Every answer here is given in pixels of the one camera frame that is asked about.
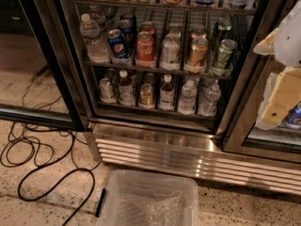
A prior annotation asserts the stainless steel display fridge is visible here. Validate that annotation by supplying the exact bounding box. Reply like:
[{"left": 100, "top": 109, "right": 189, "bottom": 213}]
[{"left": 55, "top": 0, "right": 301, "bottom": 195}]

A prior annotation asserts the front water bottle middle shelf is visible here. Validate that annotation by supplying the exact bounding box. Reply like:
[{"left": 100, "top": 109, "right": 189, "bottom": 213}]
[{"left": 80, "top": 13, "right": 110, "bottom": 63}]

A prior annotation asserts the brown juice bottle right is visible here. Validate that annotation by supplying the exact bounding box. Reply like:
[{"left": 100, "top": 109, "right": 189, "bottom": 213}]
[{"left": 158, "top": 73, "right": 175, "bottom": 111}]

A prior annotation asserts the black floor cable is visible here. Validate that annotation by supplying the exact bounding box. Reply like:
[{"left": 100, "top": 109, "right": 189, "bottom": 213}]
[{"left": 0, "top": 65, "right": 102, "bottom": 226}]

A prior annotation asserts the rear gold can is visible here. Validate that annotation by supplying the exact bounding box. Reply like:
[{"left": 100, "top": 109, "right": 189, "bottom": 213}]
[{"left": 189, "top": 26, "right": 207, "bottom": 40}]

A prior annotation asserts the bubble wrap sheet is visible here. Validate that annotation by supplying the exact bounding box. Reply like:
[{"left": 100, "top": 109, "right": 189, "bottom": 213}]
[{"left": 114, "top": 186, "right": 184, "bottom": 226}]

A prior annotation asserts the brown juice bottle left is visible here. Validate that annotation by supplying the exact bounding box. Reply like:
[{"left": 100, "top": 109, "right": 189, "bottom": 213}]
[{"left": 119, "top": 70, "right": 135, "bottom": 106}]

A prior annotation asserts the rear dark green can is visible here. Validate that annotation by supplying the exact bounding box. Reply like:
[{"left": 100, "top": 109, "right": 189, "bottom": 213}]
[{"left": 212, "top": 18, "right": 232, "bottom": 50}]

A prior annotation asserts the front gold can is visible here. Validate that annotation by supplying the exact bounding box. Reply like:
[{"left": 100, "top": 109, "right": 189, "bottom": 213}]
[{"left": 184, "top": 38, "right": 209, "bottom": 73}]

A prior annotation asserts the silver can bottom shelf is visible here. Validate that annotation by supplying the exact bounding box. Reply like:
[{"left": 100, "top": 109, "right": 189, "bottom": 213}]
[{"left": 99, "top": 78, "right": 117, "bottom": 104}]

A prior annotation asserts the closed right fridge door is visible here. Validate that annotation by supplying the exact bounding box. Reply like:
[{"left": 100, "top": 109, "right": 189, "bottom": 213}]
[{"left": 223, "top": 0, "right": 301, "bottom": 163}]

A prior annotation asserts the blue pepsi can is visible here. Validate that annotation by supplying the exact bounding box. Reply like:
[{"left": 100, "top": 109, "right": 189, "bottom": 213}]
[
  {"left": 107, "top": 29, "right": 130, "bottom": 59},
  {"left": 118, "top": 20, "right": 135, "bottom": 53}
]

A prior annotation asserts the brown juice bottle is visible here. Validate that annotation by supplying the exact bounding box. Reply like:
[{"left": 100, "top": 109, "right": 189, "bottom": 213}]
[
  {"left": 158, "top": 73, "right": 175, "bottom": 111},
  {"left": 119, "top": 70, "right": 135, "bottom": 106}
]

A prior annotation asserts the gold can bottom shelf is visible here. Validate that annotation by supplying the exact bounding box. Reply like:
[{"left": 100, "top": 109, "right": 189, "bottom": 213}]
[{"left": 138, "top": 83, "right": 154, "bottom": 109}]

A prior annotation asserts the front blue Pepsi can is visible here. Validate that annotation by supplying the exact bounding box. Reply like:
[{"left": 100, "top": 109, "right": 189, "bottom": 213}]
[{"left": 107, "top": 29, "right": 130, "bottom": 59}]

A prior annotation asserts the rear water bottle middle shelf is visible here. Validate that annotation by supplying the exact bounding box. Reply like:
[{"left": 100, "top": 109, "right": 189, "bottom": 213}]
[{"left": 88, "top": 5, "right": 107, "bottom": 32}]

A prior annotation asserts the blue Pepsi can right compartment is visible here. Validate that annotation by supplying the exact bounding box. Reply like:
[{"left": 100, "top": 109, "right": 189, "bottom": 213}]
[{"left": 285, "top": 103, "right": 301, "bottom": 129}]

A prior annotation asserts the front red Coca-Cola can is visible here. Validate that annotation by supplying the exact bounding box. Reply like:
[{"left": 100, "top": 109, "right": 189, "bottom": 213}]
[{"left": 135, "top": 31, "right": 155, "bottom": 68}]

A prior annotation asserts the rear red cola can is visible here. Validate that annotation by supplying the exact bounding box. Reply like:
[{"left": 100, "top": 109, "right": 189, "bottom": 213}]
[{"left": 139, "top": 22, "right": 156, "bottom": 38}]

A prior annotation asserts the water bottle shelf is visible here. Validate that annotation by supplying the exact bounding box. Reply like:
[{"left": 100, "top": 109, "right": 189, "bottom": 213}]
[
  {"left": 178, "top": 80, "right": 198, "bottom": 115},
  {"left": 198, "top": 84, "right": 221, "bottom": 117},
  {"left": 88, "top": 5, "right": 107, "bottom": 32},
  {"left": 80, "top": 13, "right": 110, "bottom": 63}
]

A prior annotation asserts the rightmost water bottle bottom shelf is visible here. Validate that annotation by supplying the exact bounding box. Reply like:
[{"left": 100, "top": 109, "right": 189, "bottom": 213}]
[{"left": 198, "top": 84, "right": 221, "bottom": 117}]

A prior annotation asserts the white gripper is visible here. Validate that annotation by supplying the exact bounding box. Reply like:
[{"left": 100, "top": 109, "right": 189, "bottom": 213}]
[{"left": 253, "top": 0, "right": 301, "bottom": 130}]

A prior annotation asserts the open glass fridge door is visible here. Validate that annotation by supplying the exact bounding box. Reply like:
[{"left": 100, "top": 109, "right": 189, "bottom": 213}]
[{"left": 0, "top": 0, "right": 88, "bottom": 131}]

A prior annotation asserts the rear blue Pepsi can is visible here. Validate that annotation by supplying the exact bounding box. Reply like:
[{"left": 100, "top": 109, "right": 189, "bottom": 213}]
[{"left": 118, "top": 20, "right": 135, "bottom": 53}]

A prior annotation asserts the front green can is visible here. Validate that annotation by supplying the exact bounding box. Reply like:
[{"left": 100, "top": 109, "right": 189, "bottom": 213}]
[{"left": 211, "top": 39, "right": 237, "bottom": 75}]

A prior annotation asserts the clear plastic storage bin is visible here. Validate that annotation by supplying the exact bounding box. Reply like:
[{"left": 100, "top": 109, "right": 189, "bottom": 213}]
[{"left": 96, "top": 169, "right": 198, "bottom": 226}]

